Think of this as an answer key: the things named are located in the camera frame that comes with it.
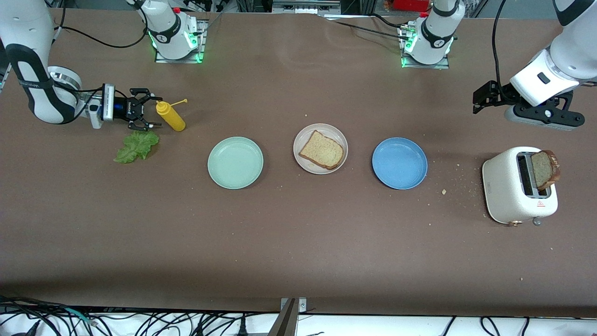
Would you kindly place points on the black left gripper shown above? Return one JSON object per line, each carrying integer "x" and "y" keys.
{"x": 501, "y": 94}

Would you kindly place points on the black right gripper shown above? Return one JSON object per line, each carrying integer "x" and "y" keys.
{"x": 125, "y": 108}

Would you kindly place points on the yellow mustard squeeze bottle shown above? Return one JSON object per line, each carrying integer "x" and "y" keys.
{"x": 175, "y": 121}

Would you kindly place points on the green lettuce leaf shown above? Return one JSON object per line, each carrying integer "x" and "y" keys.
{"x": 137, "y": 147}

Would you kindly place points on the brown bread slice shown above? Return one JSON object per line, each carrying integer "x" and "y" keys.
{"x": 543, "y": 169}
{"x": 322, "y": 150}

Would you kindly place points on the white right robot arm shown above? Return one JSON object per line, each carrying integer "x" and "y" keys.
{"x": 28, "y": 46}

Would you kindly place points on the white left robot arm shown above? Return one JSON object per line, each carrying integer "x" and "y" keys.
{"x": 433, "y": 32}

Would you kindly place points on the blue plate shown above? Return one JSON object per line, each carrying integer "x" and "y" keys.
{"x": 399, "y": 163}

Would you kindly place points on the mint green plate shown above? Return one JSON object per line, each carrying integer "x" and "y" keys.
{"x": 235, "y": 163}

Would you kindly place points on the beige plate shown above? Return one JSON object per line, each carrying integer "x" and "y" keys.
{"x": 303, "y": 140}

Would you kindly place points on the white toaster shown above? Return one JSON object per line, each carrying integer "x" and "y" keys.
{"x": 501, "y": 186}

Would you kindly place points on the red background object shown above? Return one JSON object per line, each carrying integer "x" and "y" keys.
{"x": 410, "y": 4}

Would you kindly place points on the silver background box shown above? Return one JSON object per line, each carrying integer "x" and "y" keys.
{"x": 303, "y": 7}

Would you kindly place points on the grey metal strut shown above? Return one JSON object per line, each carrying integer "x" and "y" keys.
{"x": 284, "y": 324}

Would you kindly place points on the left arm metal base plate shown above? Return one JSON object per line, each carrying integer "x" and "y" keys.
{"x": 426, "y": 66}

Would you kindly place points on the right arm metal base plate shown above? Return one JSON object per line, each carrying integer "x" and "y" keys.
{"x": 200, "y": 42}

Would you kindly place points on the silver metal bracket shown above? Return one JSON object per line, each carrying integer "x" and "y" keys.
{"x": 302, "y": 305}

